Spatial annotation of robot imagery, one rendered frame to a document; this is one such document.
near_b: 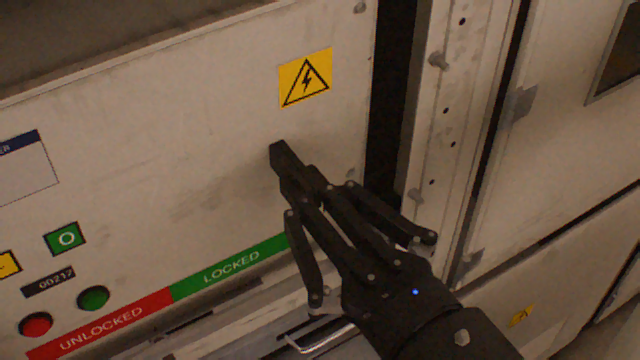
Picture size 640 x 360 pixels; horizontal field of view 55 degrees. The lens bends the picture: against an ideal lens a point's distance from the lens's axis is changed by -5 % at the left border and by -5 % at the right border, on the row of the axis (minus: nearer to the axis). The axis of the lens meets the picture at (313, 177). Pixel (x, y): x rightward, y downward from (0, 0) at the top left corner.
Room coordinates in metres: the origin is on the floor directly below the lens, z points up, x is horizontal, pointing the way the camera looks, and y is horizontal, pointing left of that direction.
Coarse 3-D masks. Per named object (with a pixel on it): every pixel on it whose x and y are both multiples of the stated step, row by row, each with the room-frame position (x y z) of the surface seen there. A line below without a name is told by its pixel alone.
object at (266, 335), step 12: (336, 288) 0.48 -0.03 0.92; (300, 312) 0.44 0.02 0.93; (276, 324) 0.42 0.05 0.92; (288, 324) 0.42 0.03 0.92; (300, 324) 0.44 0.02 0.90; (312, 324) 0.44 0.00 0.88; (252, 336) 0.40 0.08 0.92; (264, 336) 0.41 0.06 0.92; (276, 336) 0.42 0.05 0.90; (300, 336) 0.43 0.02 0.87; (228, 348) 0.38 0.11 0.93; (240, 348) 0.39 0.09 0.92; (252, 348) 0.40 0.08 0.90; (264, 348) 0.40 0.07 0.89; (276, 348) 0.41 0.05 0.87
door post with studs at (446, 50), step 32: (448, 0) 0.49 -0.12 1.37; (480, 0) 0.51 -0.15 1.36; (416, 32) 0.53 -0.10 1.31; (448, 32) 0.49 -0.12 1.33; (480, 32) 0.51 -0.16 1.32; (416, 64) 0.52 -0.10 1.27; (448, 64) 0.47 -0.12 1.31; (416, 96) 0.51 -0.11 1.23; (448, 96) 0.50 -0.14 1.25; (416, 128) 0.48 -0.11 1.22; (448, 128) 0.50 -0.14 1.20; (416, 160) 0.49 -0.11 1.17; (448, 160) 0.51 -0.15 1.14; (416, 192) 0.48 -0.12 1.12
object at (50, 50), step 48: (0, 0) 0.46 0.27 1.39; (48, 0) 0.46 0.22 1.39; (96, 0) 0.46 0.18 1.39; (144, 0) 0.45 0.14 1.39; (192, 0) 0.45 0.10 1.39; (240, 0) 0.45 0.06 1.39; (288, 0) 0.45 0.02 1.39; (0, 48) 0.39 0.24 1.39; (48, 48) 0.39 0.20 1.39; (96, 48) 0.39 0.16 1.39; (144, 48) 0.38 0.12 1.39; (0, 96) 0.33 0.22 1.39
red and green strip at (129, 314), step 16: (272, 240) 0.43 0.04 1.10; (240, 256) 0.41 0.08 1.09; (256, 256) 0.42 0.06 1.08; (208, 272) 0.39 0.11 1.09; (224, 272) 0.40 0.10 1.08; (176, 288) 0.37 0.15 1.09; (192, 288) 0.38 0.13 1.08; (144, 304) 0.35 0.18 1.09; (160, 304) 0.36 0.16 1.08; (96, 320) 0.32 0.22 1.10; (112, 320) 0.33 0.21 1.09; (128, 320) 0.34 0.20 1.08; (64, 336) 0.30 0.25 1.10; (80, 336) 0.31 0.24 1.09; (96, 336) 0.32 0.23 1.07; (32, 352) 0.29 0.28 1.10; (48, 352) 0.29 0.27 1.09; (64, 352) 0.30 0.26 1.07
